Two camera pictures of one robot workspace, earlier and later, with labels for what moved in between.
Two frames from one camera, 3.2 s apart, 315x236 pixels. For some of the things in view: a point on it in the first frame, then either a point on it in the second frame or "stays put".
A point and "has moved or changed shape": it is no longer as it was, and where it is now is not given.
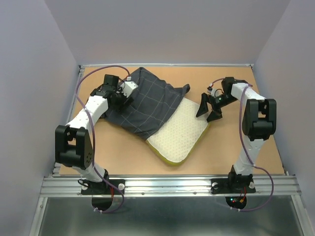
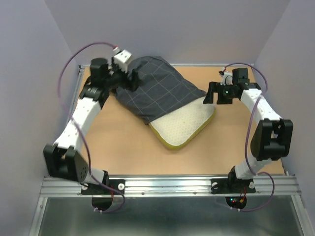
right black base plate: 232,186 stays put
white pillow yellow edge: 180,133 has moved or changed shape
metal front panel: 168,216 stays put
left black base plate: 104,188 stays put
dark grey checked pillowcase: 154,100 has moved or changed shape
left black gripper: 121,107 to 129,85
